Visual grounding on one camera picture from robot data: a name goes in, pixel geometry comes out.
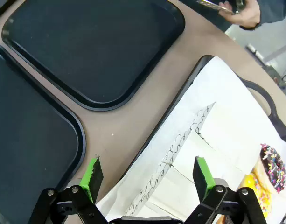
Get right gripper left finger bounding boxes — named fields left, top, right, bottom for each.
left=28, top=155, right=108, bottom=224

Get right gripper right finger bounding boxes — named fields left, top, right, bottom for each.
left=184, top=155, right=267, bottom=224

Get chocolate-dot donut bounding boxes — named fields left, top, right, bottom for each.
left=138, top=163, right=197, bottom=210

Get yellow sprinkle donut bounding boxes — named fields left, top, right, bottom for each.
left=238, top=171, right=274, bottom=221

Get white script paper box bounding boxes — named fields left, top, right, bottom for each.
left=195, top=101, right=265, bottom=173
left=123, top=196, right=162, bottom=217

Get chocolate sprinkle donut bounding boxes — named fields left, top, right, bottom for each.
left=259, top=143, right=286, bottom=194

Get metal tongs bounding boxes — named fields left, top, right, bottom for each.
left=195, top=0, right=246, bottom=15

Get person's left forearm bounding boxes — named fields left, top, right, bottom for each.
left=238, top=0, right=286, bottom=31

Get person's left hand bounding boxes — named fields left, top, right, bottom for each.
left=218, top=0, right=261, bottom=29

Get black plastic tray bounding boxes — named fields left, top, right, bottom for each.
left=0, top=43, right=87, bottom=224
left=1, top=0, right=186, bottom=112

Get white paper liner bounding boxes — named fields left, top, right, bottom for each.
left=96, top=56, right=286, bottom=224

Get black tray with handles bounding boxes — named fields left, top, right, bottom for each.
left=119, top=55, right=286, bottom=187

